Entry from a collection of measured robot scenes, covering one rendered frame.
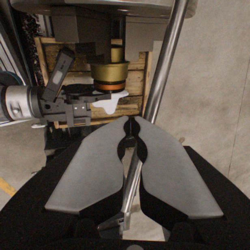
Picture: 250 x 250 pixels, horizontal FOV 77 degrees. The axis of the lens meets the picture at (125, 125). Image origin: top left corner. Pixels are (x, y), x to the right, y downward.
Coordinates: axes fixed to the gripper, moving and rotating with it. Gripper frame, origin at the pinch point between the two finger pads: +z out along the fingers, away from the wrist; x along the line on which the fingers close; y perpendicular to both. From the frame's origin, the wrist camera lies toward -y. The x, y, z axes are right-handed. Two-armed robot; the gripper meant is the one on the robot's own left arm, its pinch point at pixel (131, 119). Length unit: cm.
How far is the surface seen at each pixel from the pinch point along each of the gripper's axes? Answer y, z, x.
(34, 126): 35, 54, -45
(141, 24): -7.2, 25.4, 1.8
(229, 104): 71, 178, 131
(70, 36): -5.1, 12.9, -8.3
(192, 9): -8.9, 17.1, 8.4
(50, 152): 35, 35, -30
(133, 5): -8.4, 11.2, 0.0
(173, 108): 69, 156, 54
